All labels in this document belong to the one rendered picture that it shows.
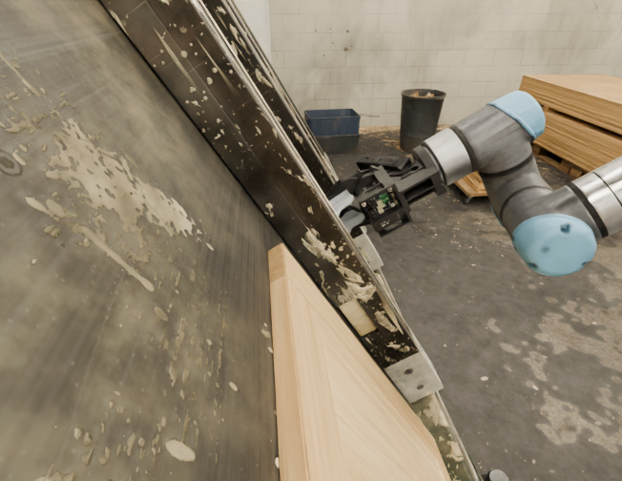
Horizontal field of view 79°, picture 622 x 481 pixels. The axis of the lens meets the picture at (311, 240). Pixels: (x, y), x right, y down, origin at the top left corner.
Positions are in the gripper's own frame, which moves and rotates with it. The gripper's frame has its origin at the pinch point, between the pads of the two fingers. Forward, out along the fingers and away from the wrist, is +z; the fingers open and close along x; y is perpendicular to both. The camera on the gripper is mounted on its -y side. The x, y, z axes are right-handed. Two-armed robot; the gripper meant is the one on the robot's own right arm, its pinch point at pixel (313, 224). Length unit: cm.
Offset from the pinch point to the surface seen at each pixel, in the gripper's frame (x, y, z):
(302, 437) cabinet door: -10.5, 40.1, 0.4
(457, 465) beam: 38.1, 23.9, -1.6
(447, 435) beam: 38.1, 19.1, -2.1
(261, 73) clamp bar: -19.5, -27.7, -3.5
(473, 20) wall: 124, -473, -232
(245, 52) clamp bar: -24.3, -27.7, -3.0
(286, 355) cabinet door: -10.6, 33.6, 1.0
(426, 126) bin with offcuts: 167, -363, -107
